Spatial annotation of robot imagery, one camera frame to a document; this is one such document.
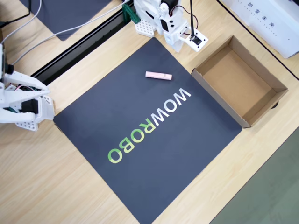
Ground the white perforated base plate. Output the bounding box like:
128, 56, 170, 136
135, 19, 157, 37
15, 119, 40, 132

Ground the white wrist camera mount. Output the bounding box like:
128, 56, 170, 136
178, 28, 209, 52

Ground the black table rail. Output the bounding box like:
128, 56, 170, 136
30, 6, 131, 86

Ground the black camera cable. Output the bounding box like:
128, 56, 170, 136
188, 0, 199, 40

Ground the camera board with black lens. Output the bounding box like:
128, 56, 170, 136
0, 44, 14, 79

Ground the dark WOWROBO mat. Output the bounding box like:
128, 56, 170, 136
53, 37, 243, 224

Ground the open cardboard box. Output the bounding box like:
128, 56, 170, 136
191, 35, 289, 128

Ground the plain dark mat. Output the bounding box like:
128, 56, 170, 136
20, 0, 113, 42

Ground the pink lipstick tube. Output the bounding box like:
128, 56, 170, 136
145, 70, 173, 81

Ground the green clamp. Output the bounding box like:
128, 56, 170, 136
122, 3, 141, 24

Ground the white device top right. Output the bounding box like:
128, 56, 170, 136
221, 0, 299, 59

